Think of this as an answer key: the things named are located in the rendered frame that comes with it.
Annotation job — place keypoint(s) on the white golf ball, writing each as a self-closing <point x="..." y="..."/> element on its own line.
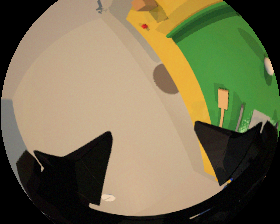
<point x="268" y="66"/>

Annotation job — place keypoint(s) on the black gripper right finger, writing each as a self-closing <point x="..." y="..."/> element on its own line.
<point x="225" y="149"/>

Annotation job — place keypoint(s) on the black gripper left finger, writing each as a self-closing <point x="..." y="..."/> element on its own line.
<point x="83" y="170"/>

